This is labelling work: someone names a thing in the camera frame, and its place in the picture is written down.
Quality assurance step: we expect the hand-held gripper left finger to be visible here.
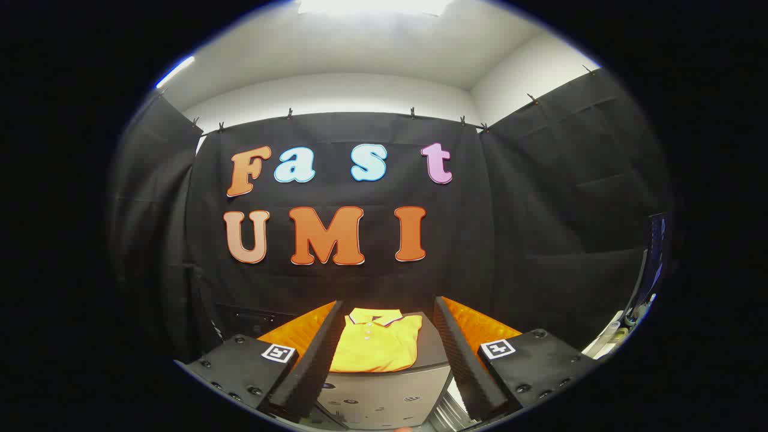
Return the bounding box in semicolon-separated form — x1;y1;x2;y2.
174;300;346;424

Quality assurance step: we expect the white plastic object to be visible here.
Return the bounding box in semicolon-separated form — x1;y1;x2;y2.
583;309;638;361

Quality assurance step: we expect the black backdrop cloth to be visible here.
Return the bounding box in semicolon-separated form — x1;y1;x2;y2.
108;67;673;361

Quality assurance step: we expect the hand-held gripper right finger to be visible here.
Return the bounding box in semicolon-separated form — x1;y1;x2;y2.
433;296;601;422

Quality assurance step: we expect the yellow polo shirt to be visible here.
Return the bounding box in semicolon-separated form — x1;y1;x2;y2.
329;308;424;374

